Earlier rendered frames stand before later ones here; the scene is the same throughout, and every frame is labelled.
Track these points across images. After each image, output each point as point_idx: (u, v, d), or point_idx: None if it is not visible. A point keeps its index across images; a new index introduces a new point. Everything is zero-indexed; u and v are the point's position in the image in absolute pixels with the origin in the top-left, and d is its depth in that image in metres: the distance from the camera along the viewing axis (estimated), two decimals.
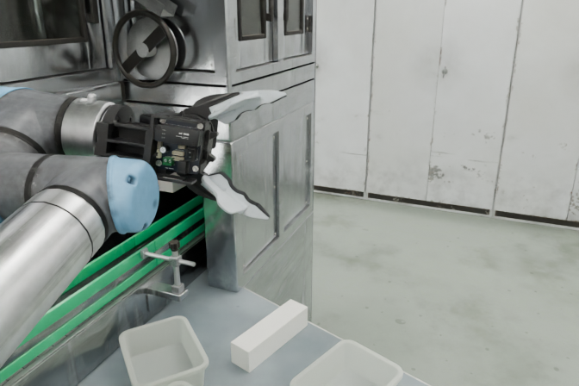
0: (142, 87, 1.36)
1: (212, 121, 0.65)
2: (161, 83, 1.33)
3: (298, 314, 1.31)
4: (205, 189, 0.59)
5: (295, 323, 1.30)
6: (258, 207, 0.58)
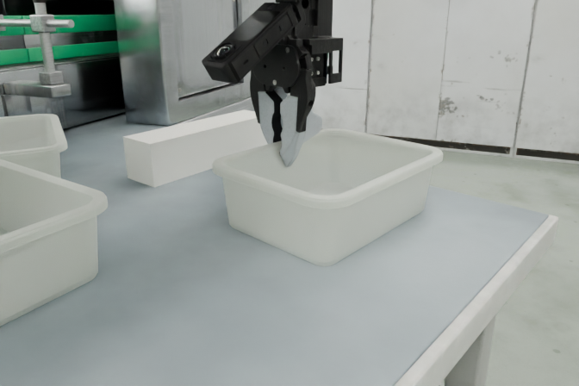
0: None
1: None
2: None
3: (254, 120, 0.77)
4: (307, 104, 0.55)
5: (246, 133, 0.77)
6: (288, 151, 0.58)
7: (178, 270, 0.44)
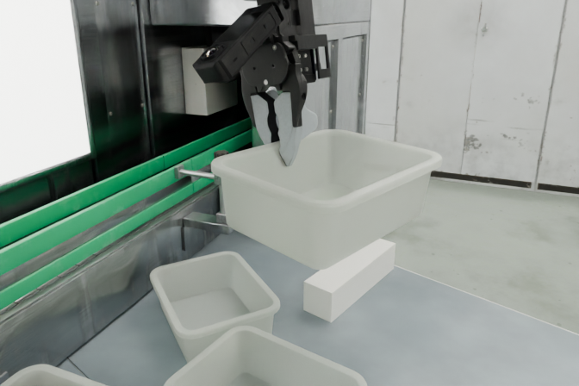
0: None
1: None
2: None
3: (386, 252, 0.98)
4: (300, 99, 0.55)
5: (382, 264, 0.97)
6: (287, 150, 0.59)
7: None
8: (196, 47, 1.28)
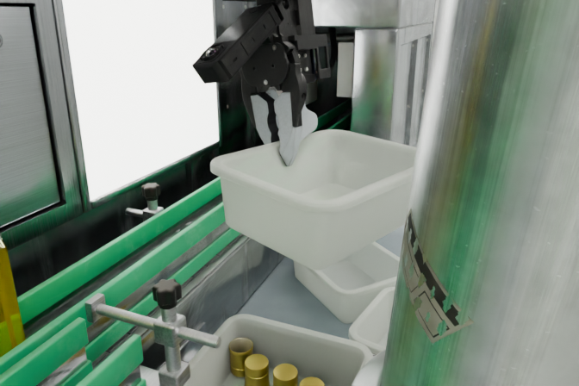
0: None
1: None
2: None
3: None
4: (300, 99, 0.55)
5: None
6: (287, 150, 0.59)
7: None
8: None
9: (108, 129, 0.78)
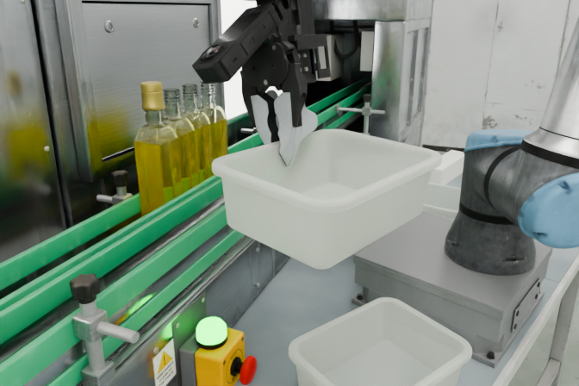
0: None
1: None
2: None
3: (464, 156, 1.62)
4: (300, 99, 0.55)
5: (462, 163, 1.61)
6: (287, 150, 0.59)
7: None
8: None
9: (234, 78, 1.30)
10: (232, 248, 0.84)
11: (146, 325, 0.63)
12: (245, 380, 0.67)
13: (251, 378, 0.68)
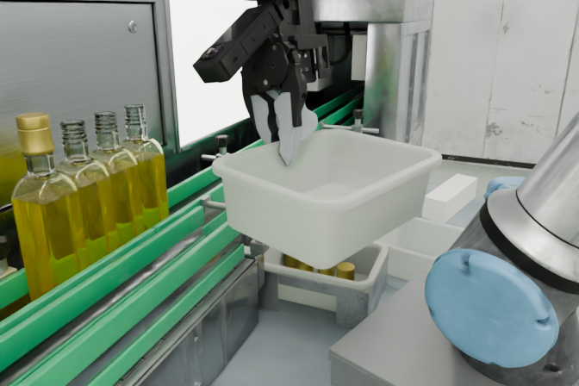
0: None
1: None
2: None
3: (472, 182, 1.38)
4: (300, 99, 0.55)
5: (470, 190, 1.37)
6: (287, 150, 0.59)
7: None
8: None
9: (192, 95, 1.06)
10: (156, 346, 0.59)
11: None
12: None
13: None
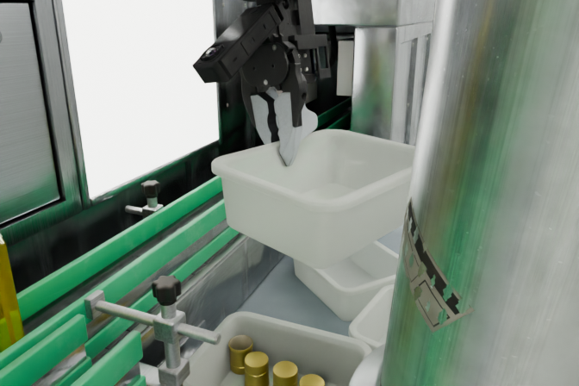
0: None
1: None
2: None
3: None
4: (300, 99, 0.55)
5: None
6: (287, 150, 0.59)
7: None
8: None
9: (108, 127, 0.78)
10: None
11: None
12: None
13: None
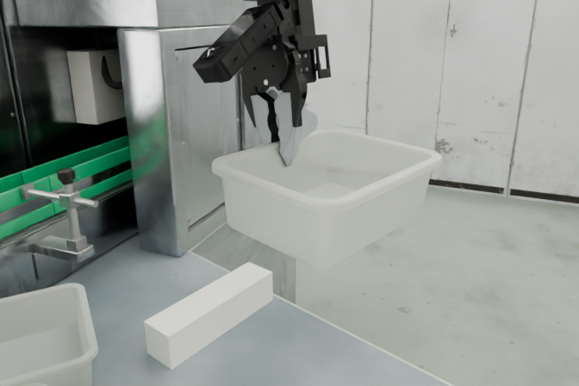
0: None
1: None
2: None
3: (258, 283, 0.87)
4: (300, 99, 0.55)
5: (252, 295, 0.86)
6: (287, 150, 0.59)
7: None
8: (82, 51, 1.17)
9: None
10: None
11: None
12: None
13: None
